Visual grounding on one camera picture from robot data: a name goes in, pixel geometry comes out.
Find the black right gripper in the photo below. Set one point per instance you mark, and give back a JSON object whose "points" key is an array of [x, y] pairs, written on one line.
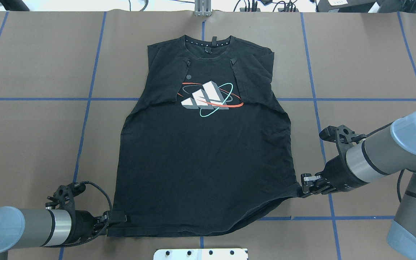
{"points": [[338, 176]]}

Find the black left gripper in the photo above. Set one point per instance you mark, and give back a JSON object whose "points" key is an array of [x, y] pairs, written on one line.
{"points": [[83, 225]]}

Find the black printed t-shirt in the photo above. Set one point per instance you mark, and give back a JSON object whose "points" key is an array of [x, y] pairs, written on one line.
{"points": [[207, 148]]}

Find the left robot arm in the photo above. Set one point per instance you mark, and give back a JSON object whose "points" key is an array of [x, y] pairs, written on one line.
{"points": [[28, 228]]}

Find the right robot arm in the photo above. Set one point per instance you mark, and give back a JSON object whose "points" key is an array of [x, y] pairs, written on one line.
{"points": [[363, 159]]}

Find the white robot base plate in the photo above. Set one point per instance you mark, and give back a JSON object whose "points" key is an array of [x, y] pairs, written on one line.
{"points": [[202, 254]]}

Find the grey aluminium post bracket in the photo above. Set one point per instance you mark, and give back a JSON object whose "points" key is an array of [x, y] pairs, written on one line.
{"points": [[203, 8]]}

